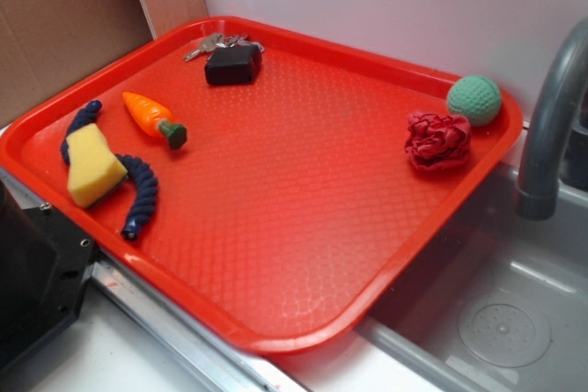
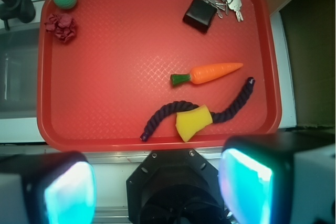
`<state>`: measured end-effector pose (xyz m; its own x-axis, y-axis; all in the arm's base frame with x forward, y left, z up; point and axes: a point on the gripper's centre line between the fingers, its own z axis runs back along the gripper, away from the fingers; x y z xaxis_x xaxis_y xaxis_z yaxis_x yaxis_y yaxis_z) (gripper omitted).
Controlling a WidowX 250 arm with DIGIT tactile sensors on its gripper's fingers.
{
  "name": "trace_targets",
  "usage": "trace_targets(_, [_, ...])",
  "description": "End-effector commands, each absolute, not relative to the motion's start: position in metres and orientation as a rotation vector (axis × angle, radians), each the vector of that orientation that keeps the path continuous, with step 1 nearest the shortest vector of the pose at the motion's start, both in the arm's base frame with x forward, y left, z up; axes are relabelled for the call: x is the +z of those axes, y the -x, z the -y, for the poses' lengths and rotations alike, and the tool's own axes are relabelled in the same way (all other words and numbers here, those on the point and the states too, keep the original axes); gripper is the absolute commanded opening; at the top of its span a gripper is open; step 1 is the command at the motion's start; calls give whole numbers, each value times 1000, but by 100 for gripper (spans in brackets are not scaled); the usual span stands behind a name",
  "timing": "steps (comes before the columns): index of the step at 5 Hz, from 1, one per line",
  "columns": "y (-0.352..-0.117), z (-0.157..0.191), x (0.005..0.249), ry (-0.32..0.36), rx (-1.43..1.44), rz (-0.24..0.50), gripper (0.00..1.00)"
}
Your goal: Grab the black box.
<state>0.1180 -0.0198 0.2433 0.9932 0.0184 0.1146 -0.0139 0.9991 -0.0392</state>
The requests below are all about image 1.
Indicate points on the yellow sponge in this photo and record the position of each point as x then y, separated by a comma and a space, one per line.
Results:
94, 169

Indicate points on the silver metal rail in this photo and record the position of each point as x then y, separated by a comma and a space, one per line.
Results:
128, 338

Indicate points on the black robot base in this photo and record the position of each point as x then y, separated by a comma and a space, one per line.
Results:
46, 261

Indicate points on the brown cardboard panel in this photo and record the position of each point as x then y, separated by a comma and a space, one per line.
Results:
49, 45

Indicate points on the green dimpled ball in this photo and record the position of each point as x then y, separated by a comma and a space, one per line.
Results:
476, 98

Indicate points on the black box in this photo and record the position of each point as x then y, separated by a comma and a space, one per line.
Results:
234, 65

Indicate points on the red plastic tray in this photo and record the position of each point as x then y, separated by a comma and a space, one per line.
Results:
292, 206

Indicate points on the silver key bunch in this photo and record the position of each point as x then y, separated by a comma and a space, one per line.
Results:
217, 40

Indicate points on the crumpled red cloth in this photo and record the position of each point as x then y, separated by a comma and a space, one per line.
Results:
437, 142

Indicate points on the grey toy faucet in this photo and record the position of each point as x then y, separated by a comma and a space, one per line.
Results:
555, 150

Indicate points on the grey toy sink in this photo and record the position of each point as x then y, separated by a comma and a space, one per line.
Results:
494, 302

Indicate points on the orange toy carrot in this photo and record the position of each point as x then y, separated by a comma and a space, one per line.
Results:
155, 119

